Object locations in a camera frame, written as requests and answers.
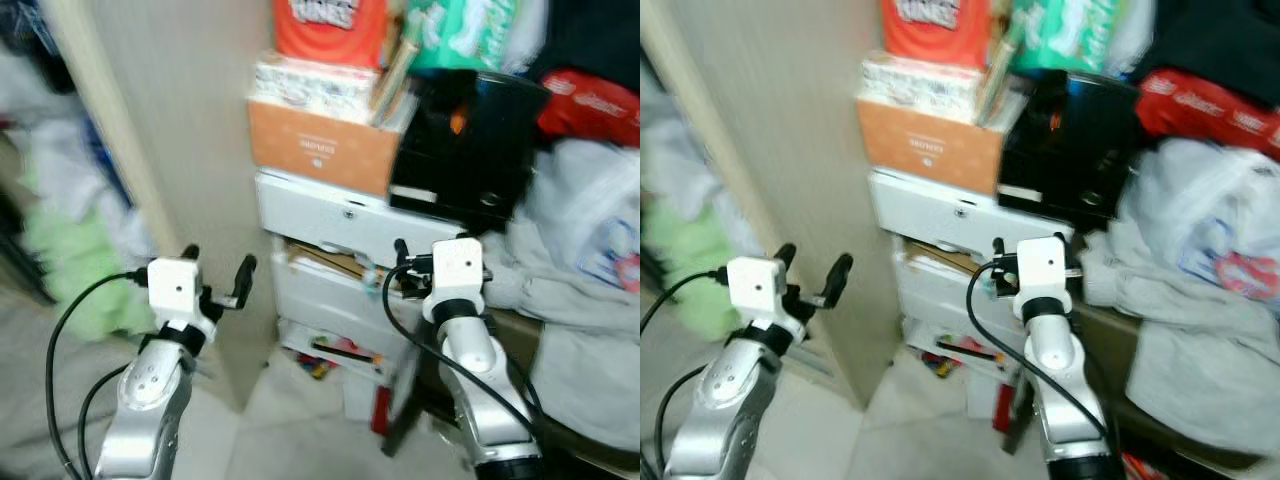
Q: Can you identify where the white plastic drawer unit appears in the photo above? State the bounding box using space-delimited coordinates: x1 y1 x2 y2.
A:
868 170 1076 376
255 170 496 381

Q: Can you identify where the pale green ruffled garment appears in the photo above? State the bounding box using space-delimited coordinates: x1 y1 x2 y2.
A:
20 195 156 341
640 195 746 341

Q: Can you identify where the black glossy appliance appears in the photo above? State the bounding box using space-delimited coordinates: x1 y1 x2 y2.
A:
997 68 1151 231
388 68 551 233

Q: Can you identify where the orange cardboard box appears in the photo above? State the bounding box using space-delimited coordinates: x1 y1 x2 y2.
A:
247 98 406 198
855 98 1006 196

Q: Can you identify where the beige cabinet side panel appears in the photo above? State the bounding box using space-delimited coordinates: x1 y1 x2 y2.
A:
40 0 291 411
640 0 901 406

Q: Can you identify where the white patterned box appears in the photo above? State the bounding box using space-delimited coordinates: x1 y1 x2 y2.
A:
250 55 386 126
858 52 986 126

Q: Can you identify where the white plastic bag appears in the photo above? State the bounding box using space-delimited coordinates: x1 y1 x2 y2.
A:
520 138 641 296
1115 138 1280 306

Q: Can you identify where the grey cloth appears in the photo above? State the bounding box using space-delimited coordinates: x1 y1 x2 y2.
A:
485 225 641 451
1080 225 1280 456

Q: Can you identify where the red printed box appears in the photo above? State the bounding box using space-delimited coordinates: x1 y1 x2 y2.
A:
272 0 391 69
880 0 996 69

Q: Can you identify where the green white pack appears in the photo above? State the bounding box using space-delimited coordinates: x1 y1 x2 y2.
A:
405 0 521 76
1010 0 1126 76

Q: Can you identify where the red plastic bag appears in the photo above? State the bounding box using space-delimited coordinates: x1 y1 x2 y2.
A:
535 68 641 149
1135 68 1280 161

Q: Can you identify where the black cloth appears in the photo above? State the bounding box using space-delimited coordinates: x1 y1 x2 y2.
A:
1130 0 1280 106
530 0 641 91

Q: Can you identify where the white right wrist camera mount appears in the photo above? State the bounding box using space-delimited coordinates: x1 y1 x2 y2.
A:
1013 235 1076 321
428 237 488 323

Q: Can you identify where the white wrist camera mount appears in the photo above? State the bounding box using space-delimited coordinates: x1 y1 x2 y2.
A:
727 257 801 341
1013 235 1076 321
147 257 216 341
428 237 488 323

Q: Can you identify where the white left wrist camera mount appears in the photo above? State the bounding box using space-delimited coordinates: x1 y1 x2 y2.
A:
727 257 801 341
147 257 216 341

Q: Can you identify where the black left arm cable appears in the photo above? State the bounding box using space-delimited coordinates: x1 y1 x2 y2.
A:
45 270 151 480
640 268 731 480

